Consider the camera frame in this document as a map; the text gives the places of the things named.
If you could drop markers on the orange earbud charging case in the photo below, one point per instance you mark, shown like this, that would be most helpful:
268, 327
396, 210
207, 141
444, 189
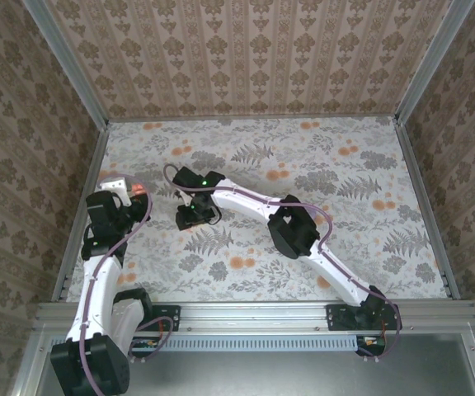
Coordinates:
139, 189

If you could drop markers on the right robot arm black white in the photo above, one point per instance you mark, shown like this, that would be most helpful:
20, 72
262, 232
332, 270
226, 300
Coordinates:
245, 202

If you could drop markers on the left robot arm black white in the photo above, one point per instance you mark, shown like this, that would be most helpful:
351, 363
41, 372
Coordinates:
97, 297

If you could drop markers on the floral patterned table cloth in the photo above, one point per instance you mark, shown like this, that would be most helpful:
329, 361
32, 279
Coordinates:
262, 272

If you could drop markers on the grey sheet metal panel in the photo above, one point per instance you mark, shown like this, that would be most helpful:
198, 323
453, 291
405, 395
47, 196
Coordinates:
262, 375

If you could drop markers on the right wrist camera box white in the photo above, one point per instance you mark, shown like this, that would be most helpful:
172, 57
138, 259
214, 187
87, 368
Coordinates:
185, 200

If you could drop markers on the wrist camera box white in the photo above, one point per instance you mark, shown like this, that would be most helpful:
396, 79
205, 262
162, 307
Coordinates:
185, 200
116, 189

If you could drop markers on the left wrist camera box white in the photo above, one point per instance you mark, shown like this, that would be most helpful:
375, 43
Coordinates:
116, 189

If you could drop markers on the aluminium table side rail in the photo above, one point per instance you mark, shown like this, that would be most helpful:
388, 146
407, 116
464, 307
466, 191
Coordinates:
99, 156
426, 206

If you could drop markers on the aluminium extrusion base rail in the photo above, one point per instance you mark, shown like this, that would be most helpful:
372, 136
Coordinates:
254, 315

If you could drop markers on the aluminium frame post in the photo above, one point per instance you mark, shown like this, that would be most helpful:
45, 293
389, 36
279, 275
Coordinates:
71, 70
432, 62

